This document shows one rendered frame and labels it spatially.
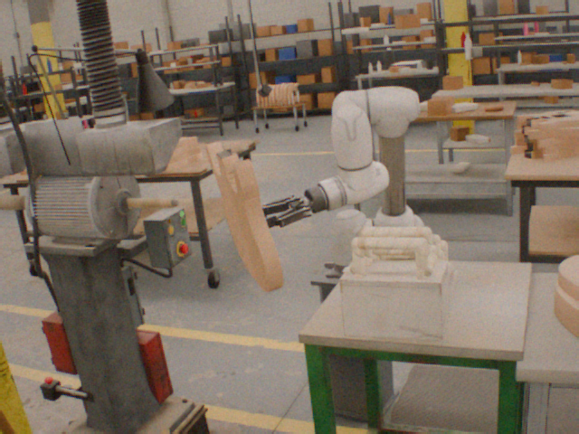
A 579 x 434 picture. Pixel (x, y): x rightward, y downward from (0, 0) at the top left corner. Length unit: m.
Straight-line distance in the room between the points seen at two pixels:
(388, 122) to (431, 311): 0.88
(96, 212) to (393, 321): 1.03
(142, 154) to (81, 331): 0.85
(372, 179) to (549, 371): 0.71
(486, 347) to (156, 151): 1.08
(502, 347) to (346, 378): 1.32
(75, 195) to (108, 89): 0.41
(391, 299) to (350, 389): 1.29
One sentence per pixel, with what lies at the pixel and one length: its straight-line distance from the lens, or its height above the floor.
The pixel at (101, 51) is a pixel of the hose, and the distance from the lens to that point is 1.93.
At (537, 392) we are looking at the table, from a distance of 1.68.
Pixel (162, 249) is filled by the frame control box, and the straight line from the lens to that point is 2.38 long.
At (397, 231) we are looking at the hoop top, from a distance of 1.63.
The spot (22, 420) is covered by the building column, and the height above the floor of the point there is 1.03.
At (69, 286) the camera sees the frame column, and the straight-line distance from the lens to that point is 2.35.
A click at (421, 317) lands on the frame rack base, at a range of 1.62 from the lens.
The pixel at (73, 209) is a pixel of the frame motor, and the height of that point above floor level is 1.26.
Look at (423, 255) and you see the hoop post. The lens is 1.56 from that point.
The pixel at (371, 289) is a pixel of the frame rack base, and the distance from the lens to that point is 1.61.
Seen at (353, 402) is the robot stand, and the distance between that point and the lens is 2.89.
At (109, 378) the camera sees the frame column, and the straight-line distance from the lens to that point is 2.45.
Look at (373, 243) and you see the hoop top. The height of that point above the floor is 1.20.
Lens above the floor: 1.75
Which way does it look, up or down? 17 degrees down
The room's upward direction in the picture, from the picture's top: 7 degrees counter-clockwise
